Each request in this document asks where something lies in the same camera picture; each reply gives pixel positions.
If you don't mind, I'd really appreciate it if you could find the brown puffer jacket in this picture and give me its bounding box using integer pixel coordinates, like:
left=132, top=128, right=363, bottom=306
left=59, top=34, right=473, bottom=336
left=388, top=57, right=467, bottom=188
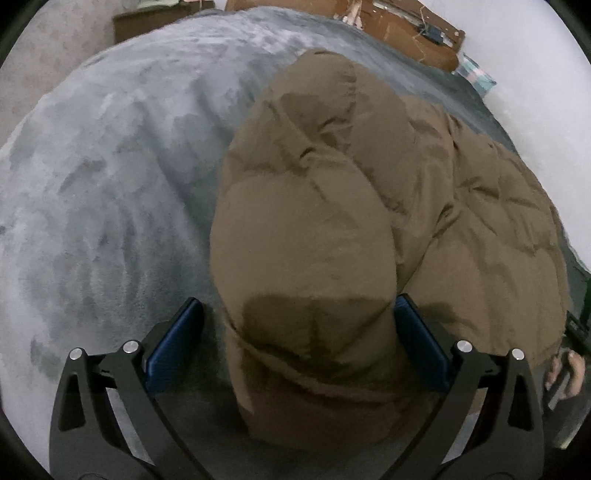
left=209, top=48, right=573, bottom=450

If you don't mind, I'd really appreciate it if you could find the pastel checked pillow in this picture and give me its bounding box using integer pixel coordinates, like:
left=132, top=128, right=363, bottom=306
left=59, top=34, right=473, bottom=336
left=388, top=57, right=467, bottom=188
left=455, top=52, right=498, bottom=96

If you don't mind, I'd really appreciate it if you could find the brown wooden headboard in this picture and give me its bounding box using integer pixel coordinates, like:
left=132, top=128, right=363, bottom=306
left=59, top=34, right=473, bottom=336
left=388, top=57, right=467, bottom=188
left=225, top=0, right=466, bottom=72

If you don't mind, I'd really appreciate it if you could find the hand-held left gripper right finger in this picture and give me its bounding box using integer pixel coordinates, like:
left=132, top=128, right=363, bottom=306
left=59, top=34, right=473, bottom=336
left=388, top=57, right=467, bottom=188
left=382, top=294, right=544, bottom=480

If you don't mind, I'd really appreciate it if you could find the grey fleece blanket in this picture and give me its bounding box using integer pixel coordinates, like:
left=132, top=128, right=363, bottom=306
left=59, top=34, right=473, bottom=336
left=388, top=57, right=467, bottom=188
left=0, top=7, right=591, bottom=480

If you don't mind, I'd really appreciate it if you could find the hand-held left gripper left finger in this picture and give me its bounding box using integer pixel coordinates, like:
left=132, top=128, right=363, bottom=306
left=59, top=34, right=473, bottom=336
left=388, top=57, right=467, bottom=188
left=48, top=296, right=207, bottom=480

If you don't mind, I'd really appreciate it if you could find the person's right hand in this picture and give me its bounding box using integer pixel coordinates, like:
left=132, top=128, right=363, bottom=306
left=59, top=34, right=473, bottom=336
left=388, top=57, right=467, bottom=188
left=545, top=350, right=589, bottom=400

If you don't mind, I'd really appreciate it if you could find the dark wooden nightstand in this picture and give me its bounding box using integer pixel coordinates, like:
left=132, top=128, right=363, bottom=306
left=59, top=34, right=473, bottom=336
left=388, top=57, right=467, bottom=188
left=113, top=0, right=218, bottom=44

